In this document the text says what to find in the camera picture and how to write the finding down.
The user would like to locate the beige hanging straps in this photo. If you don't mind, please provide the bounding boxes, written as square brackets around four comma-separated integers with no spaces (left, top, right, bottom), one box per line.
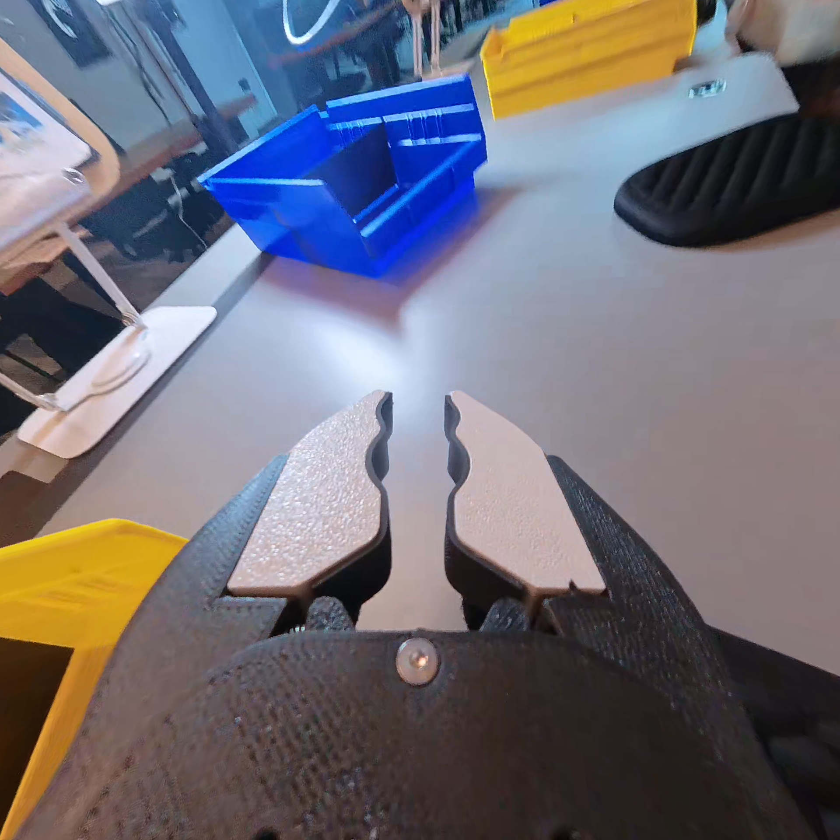
[406,0,443,81]

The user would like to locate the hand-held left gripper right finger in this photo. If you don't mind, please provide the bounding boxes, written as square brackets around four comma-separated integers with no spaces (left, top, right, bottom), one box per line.
[444,390,607,619]

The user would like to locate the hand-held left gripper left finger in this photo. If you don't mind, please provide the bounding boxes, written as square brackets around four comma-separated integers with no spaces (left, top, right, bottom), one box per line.
[225,389,394,623]

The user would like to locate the white stand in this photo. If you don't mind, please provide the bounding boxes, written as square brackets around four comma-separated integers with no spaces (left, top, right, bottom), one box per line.
[0,220,218,460]

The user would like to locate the blue plastic bin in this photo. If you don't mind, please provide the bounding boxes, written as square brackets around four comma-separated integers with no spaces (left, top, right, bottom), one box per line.
[197,72,490,278]

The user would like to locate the black ribbed pad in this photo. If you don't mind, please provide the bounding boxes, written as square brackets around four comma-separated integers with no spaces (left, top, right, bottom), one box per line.
[613,113,840,249]

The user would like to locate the wooden table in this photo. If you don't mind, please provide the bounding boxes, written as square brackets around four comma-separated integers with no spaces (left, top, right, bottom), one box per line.
[118,92,260,178]

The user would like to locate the wood-edged display panel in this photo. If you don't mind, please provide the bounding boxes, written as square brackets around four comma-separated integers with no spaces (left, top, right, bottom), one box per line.
[0,39,123,263]

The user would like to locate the yellow plastic bin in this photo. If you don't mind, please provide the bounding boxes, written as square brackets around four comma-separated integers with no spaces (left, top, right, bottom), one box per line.
[0,518,191,840]
[480,0,698,121]

